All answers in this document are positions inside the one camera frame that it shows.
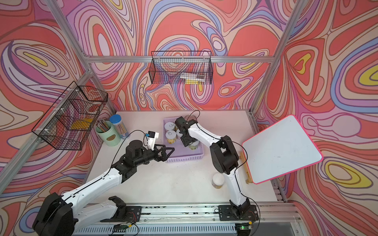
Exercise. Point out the aluminium frame post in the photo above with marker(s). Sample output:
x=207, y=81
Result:
x=293, y=19

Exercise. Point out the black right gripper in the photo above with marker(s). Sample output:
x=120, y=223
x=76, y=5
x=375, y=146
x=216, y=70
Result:
x=185, y=141

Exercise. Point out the green pencil cup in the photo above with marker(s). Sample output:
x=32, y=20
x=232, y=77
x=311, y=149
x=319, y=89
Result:
x=107, y=132

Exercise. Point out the black wire basket left wall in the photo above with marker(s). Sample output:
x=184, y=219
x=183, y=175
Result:
x=75, y=102

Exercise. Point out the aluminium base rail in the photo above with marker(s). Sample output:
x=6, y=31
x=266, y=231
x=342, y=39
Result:
x=206, y=219

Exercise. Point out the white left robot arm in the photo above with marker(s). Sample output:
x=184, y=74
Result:
x=63, y=215

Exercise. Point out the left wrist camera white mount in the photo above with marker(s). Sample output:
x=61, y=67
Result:
x=151, y=138

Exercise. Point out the wooden whiteboard stand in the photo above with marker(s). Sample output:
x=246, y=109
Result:
x=248, y=178

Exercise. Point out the pink label can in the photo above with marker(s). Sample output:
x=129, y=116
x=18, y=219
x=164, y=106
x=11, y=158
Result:
x=170, y=126

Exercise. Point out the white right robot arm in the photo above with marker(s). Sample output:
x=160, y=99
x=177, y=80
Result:
x=224, y=158

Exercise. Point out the black wire basket back wall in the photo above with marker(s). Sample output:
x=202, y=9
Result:
x=167, y=66

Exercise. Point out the beige lid can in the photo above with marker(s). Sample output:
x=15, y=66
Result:
x=218, y=180

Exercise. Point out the silver pull tab can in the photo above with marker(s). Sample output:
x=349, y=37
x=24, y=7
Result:
x=179, y=134

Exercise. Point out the markers in wire basket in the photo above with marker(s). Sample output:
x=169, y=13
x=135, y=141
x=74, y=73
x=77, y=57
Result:
x=190, y=78

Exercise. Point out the whiteboard with pink rim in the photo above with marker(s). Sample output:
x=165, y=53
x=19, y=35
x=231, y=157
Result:
x=280, y=149

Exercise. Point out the black wire basket wall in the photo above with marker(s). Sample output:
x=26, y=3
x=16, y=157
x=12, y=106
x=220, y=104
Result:
x=75, y=102
x=167, y=66

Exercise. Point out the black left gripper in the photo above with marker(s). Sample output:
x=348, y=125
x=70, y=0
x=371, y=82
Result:
x=162, y=157

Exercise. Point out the purple perforated plastic basket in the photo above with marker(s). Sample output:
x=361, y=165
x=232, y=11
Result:
x=181, y=152

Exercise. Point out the green label can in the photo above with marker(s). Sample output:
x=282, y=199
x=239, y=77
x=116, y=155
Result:
x=194, y=145

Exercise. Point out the yellow item in wire basket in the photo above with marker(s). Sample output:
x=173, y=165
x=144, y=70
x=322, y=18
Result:
x=81, y=124

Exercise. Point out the blue lid pencil jar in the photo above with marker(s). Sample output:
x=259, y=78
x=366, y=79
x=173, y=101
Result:
x=118, y=124

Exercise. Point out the blue label soup can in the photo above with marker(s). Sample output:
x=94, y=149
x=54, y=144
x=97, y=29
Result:
x=191, y=117

